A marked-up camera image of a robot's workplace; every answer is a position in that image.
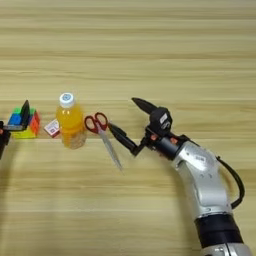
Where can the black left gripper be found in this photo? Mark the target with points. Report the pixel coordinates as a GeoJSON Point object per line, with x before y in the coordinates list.
{"type": "Point", "coordinates": [8, 133]}

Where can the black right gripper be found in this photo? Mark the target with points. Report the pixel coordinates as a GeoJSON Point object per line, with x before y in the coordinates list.
{"type": "Point", "coordinates": [163, 143]}

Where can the colourful puzzle cube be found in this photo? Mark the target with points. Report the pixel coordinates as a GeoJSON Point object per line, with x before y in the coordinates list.
{"type": "Point", "coordinates": [33, 125]}

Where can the orange juice bottle white cap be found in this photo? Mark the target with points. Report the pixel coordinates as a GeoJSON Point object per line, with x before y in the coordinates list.
{"type": "Point", "coordinates": [70, 125]}

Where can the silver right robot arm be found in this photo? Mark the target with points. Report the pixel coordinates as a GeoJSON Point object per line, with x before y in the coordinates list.
{"type": "Point", "coordinates": [206, 180]}

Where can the small black box white label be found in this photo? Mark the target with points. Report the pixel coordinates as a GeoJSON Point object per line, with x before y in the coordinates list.
{"type": "Point", "coordinates": [160, 120]}

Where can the red white card box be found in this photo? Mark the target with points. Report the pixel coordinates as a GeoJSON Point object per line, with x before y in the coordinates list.
{"type": "Point", "coordinates": [52, 128]}

